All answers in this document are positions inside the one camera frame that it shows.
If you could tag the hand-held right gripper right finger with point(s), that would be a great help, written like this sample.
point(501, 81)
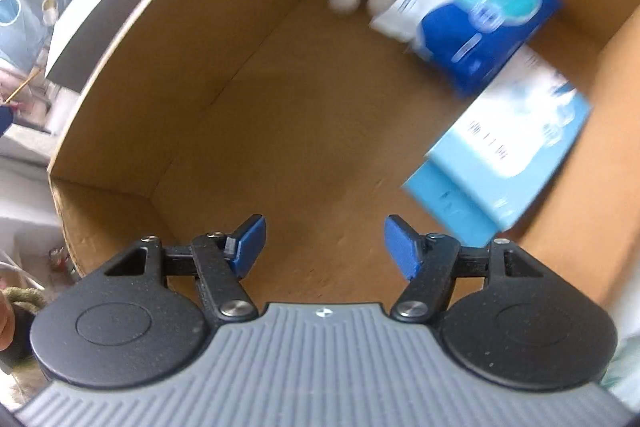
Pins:
point(402, 249)

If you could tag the light blue carton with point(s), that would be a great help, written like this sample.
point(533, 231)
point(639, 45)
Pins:
point(500, 157)

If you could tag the blue white pad packet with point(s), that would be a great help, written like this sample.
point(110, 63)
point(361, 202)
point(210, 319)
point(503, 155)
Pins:
point(475, 32)

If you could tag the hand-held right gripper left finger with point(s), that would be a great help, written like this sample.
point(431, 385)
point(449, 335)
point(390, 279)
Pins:
point(247, 247)

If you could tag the brown cardboard box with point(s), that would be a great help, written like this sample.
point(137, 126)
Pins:
point(300, 132)

